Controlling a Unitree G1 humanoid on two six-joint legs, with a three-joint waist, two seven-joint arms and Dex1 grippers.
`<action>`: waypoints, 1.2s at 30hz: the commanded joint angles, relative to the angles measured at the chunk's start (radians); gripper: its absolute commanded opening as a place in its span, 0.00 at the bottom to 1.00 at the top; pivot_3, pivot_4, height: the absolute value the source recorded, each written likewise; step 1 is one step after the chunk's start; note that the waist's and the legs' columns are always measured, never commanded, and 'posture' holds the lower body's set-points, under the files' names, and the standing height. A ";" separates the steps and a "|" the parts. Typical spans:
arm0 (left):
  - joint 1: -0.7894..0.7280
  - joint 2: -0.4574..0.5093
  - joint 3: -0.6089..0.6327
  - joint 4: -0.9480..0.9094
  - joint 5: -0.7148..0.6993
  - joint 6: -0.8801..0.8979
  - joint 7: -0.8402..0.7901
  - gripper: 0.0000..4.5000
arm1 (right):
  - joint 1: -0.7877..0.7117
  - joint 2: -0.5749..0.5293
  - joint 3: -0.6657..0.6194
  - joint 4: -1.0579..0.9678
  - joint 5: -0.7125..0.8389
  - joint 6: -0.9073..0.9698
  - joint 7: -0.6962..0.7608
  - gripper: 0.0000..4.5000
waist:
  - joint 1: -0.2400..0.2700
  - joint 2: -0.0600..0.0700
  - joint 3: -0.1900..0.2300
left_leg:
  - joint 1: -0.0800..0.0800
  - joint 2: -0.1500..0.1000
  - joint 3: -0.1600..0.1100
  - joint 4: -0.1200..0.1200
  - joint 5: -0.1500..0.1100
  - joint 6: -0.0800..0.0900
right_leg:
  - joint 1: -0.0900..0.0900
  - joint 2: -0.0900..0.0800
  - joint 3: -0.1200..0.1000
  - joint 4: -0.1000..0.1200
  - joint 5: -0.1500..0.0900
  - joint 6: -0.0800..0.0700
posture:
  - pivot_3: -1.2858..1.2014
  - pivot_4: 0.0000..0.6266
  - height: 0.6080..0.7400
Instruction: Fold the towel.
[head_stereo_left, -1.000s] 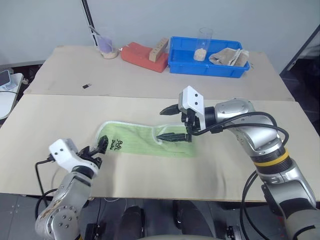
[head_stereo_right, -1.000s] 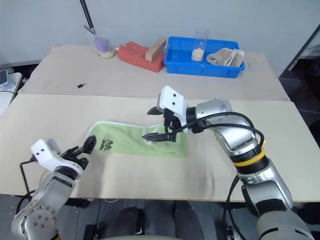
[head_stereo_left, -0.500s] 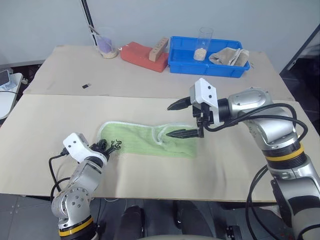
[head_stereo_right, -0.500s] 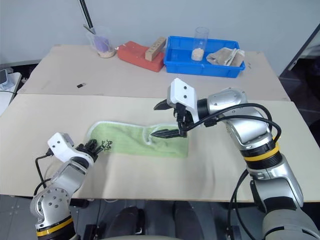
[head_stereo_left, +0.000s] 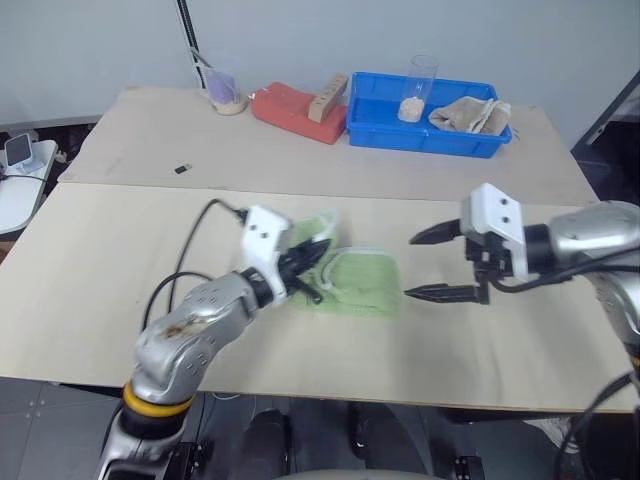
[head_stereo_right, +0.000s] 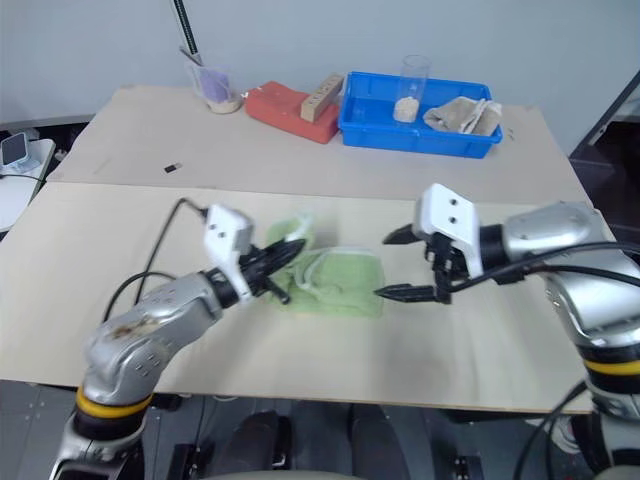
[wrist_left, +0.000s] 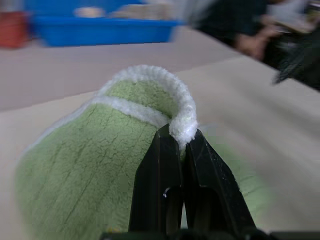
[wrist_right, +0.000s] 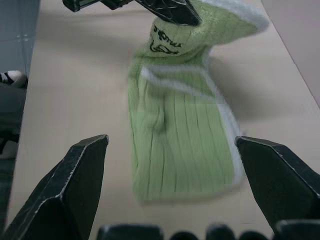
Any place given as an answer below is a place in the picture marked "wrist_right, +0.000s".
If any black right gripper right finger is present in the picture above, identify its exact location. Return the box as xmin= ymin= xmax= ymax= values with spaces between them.
xmin=234 ymin=135 xmax=320 ymax=234

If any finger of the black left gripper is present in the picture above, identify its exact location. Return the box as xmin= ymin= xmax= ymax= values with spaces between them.
xmin=134 ymin=0 xmax=201 ymax=27

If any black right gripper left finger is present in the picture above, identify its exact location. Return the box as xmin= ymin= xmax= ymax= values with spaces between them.
xmin=1 ymin=134 xmax=110 ymax=240

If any green towel with white border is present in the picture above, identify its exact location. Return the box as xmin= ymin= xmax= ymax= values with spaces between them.
xmin=126 ymin=0 xmax=271 ymax=202

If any white and black shoe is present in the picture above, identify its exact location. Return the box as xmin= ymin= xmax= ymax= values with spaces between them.
xmin=0 ymin=70 xmax=29 ymax=89
xmin=0 ymin=136 xmax=20 ymax=160

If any dark trouser leg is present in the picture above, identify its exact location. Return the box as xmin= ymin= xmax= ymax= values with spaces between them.
xmin=0 ymin=82 xmax=27 ymax=141

